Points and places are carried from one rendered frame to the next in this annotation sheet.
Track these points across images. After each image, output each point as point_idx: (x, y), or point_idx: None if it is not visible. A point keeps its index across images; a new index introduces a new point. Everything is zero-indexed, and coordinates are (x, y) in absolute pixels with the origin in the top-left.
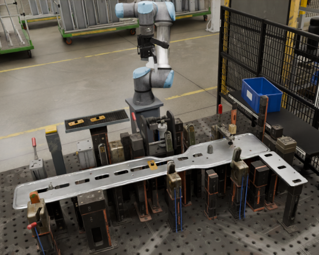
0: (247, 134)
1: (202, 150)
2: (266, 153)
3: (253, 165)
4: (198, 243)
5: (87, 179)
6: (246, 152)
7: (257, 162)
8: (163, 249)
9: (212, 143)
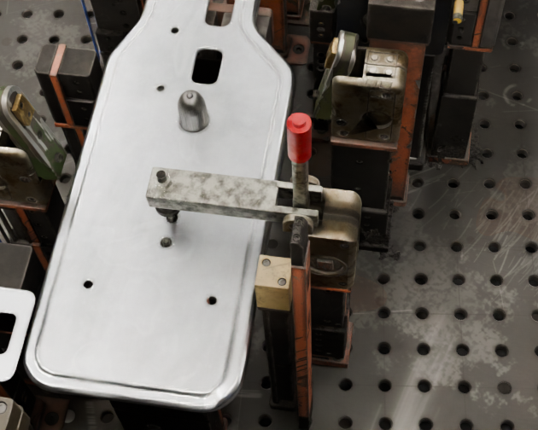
0: (225, 370)
1: (230, 101)
2: (19, 333)
3: (8, 245)
4: (25, 92)
5: None
6: (85, 258)
7: (13, 277)
8: (71, 1)
9: (254, 168)
